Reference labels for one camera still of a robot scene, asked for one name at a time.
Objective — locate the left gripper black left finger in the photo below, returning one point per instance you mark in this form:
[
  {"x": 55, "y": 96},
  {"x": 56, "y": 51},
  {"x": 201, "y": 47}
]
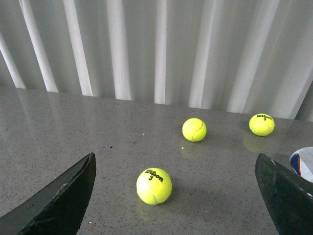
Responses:
[{"x": 58, "y": 208}]

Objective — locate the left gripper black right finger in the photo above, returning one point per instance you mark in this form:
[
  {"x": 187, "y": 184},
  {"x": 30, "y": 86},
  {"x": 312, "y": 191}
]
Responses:
[{"x": 287, "y": 196}]

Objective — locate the clear plastic tennis ball can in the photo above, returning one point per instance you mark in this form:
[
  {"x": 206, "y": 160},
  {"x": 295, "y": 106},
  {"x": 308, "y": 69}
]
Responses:
[{"x": 302, "y": 163}]

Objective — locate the Wilson 3 tennis ball far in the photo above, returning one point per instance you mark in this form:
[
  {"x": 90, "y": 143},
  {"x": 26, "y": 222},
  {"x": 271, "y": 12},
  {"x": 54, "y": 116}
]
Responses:
[{"x": 261, "y": 125}]

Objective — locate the wilson 3 tennis ball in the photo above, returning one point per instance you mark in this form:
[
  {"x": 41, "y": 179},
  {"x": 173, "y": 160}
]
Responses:
[
  {"x": 261, "y": 125},
  {"x": 154, "y": 186}
]

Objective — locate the Wilson 3 tennis ball near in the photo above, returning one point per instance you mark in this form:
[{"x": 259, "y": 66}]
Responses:
[{"x": 154, "y": 186}]

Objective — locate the plain yellow tennis ball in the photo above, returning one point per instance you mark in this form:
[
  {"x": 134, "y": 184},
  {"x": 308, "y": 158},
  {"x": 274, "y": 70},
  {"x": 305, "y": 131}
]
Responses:
[{"x": 194, "y": 129}]

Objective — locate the white pleated curtain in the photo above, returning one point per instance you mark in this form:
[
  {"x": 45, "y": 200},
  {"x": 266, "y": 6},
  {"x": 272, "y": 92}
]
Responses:
[{"x": 241, "y": 56}]

